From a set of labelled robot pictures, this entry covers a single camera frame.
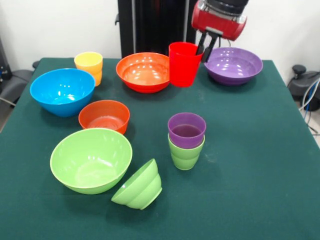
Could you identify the dark green tablecloth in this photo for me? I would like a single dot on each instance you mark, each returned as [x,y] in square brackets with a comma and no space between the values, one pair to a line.
[225,187]

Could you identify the large purple bowl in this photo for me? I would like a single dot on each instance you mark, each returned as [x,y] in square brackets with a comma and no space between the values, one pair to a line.
[233,67]

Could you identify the blue bowl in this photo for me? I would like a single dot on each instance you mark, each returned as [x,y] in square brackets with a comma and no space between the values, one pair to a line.
[62,90]

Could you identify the yellow cup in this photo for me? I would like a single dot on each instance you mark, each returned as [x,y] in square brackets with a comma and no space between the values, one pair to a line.
[88,63]

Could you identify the large orange bowl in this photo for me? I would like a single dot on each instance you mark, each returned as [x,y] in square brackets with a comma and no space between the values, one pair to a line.
[142,72]

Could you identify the green cup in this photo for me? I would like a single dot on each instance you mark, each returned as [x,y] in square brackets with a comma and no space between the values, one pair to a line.
[185,157]

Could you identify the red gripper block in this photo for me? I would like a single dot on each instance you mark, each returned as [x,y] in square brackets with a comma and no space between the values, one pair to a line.
[217,25]

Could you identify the red cup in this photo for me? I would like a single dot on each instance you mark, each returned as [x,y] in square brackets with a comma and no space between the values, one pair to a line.
[183,70]

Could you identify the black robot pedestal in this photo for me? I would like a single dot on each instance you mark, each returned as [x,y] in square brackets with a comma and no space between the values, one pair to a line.
[155,25]

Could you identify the purple cup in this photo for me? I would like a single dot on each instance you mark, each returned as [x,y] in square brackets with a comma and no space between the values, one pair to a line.
[186,141]

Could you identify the small green bowl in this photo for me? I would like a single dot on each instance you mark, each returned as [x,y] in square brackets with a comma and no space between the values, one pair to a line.
[142,190]

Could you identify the black machine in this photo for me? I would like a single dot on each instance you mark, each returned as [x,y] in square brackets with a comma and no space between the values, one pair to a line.
[3,60]

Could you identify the small orange bowl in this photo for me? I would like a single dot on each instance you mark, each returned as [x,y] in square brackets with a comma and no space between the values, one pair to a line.
[103,120]

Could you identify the large green bowl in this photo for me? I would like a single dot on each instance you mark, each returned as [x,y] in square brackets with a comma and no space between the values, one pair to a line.
[90,162]

